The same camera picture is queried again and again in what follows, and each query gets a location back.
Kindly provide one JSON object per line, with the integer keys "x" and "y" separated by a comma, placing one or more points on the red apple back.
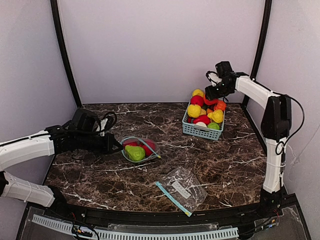
{"x": 197, "y": 100}

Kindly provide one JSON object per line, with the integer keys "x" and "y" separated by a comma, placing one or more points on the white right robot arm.
{"x": 275, "y": 126}

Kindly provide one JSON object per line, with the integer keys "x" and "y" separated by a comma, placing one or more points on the orange pumpkin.
{"x": 220, "y": 105}

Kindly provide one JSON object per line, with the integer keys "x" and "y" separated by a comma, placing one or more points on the red wrinkled fruit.
{"x": 131, "y": 143}

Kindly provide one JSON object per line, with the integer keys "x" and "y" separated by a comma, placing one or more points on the black front table rail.
{"x": 121, "y": 207}

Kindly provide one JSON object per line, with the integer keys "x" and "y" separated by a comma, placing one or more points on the black frame post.
{"x": 63, "y": 52}
{"x": 261, "y": 40}

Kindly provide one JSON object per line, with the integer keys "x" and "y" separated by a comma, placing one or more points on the green lime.
{"x": 214, "y": 126}

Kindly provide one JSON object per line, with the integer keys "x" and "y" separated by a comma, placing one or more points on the light blue plastic basket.
{"x": 198, "y": 131}

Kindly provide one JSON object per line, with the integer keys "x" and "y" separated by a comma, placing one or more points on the yellow lemon right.
{"x": 216, "y": 116}

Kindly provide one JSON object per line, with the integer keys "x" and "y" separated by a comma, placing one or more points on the black right frame post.
{"x": 261, "y": 40}

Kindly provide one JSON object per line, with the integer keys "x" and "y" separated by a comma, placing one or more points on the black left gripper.
{"x": 107, "y": 143}

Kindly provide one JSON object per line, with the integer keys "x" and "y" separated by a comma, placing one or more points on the orange fruit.
{"x": 210, "y": 102}

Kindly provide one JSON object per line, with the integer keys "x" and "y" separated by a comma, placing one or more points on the white garlic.
{"x": 201, "y": 124}

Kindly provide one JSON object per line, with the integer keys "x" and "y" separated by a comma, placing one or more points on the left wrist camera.
{"x": 107, "y": 122}

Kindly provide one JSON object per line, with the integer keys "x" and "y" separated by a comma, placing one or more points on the yellow apple front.
{"x": 194, "y": 110}

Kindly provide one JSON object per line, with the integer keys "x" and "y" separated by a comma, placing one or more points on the yellow fruit back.
{"x": 198, "y": 92}

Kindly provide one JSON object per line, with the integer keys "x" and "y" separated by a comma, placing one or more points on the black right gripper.
{"x": 212, "y": 92}

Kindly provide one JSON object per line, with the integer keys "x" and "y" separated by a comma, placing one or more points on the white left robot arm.
{"x": 85, "y": 131}

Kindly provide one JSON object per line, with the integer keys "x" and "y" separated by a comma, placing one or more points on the green pear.
{"x": 135, "y": 153}

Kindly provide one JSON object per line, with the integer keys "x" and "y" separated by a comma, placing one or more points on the black left frame post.
{"x": 63, "y": 52}

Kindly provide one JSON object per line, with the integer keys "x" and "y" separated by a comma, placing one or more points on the clear zip bag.
{"x": 183, "y": 189}
{"x": 155, "y": 155}

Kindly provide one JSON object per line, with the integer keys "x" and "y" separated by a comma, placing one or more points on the red tomato with stem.
{"x": 147, "y": 150}

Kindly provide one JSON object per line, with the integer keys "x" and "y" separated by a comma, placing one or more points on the white slotted cable duct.
{"x": 127, "y": 232}

